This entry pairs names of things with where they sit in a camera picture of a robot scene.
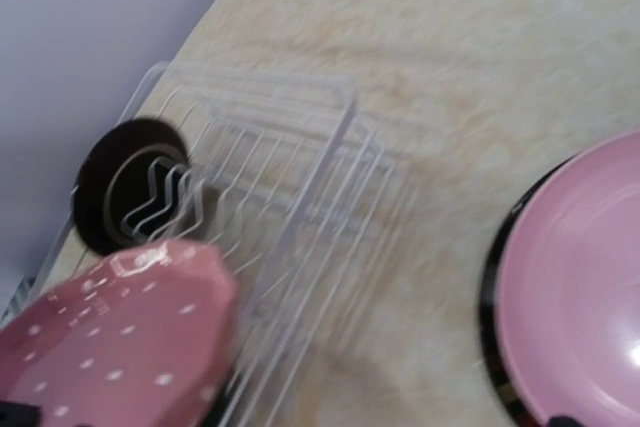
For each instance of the white wire dish rack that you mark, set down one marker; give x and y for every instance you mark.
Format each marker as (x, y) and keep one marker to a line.
(306, 199)

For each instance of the light pink plate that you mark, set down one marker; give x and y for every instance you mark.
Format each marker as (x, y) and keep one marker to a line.
(580, 287)

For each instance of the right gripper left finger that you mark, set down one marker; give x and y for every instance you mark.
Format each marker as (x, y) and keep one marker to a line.
(19, 415)

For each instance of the dark pink dotted plate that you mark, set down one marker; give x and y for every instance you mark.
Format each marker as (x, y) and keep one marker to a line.
(144, 337)

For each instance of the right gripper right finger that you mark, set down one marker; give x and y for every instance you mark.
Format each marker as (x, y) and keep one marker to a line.
(565, 420)

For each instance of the black striped rim plate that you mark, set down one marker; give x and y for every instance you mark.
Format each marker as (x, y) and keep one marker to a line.
(492, 322)

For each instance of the small black plate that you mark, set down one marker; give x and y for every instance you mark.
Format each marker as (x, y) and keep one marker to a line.
(112, 180)

